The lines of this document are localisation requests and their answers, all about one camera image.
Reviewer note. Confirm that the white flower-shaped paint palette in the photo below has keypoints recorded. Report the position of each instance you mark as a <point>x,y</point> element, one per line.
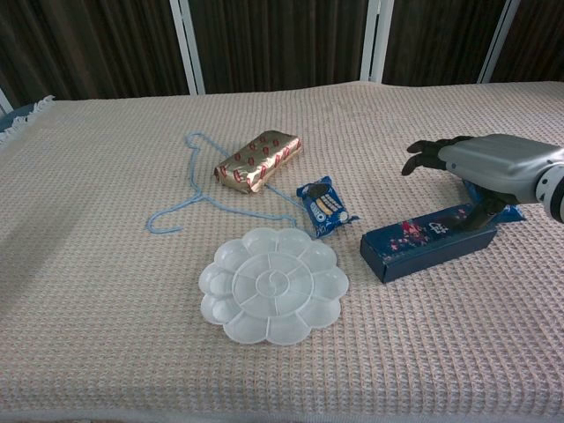
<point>273,286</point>

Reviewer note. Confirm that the beige waffle fringed cloth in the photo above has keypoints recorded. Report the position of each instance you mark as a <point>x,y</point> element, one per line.
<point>110,264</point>

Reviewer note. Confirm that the gold red snack package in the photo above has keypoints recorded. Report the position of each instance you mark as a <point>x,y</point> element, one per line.
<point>260,161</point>

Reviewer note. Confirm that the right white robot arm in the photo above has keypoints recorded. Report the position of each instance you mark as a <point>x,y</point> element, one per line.
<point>555,194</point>

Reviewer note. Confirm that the blue Oreo cookie packet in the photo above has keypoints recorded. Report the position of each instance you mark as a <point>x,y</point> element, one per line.
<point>324,207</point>
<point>511,213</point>

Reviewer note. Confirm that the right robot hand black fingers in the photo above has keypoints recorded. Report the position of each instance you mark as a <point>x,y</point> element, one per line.
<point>493,163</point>

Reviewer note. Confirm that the light blue clothes hanger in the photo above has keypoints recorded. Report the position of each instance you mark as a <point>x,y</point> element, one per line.
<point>167,230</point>

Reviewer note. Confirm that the white metal frame post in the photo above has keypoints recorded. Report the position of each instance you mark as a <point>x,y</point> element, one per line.
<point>187,44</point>
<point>500,39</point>
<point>3,102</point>
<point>376,39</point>

